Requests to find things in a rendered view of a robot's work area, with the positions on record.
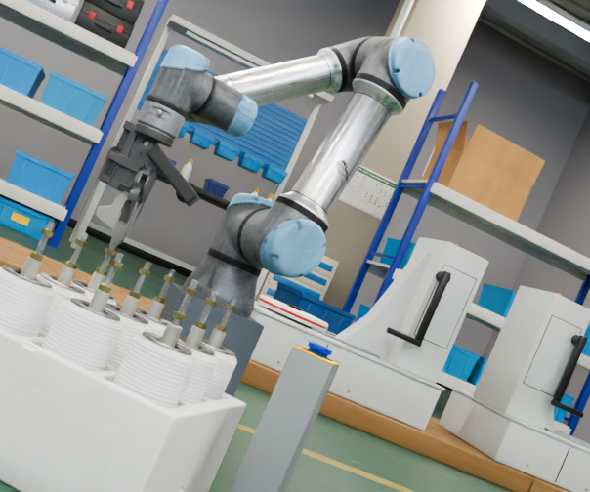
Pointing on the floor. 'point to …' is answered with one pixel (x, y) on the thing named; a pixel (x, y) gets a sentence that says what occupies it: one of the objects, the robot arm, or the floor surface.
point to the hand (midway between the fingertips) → (118, 242)
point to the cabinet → (317, 280)
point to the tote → (339, 320)
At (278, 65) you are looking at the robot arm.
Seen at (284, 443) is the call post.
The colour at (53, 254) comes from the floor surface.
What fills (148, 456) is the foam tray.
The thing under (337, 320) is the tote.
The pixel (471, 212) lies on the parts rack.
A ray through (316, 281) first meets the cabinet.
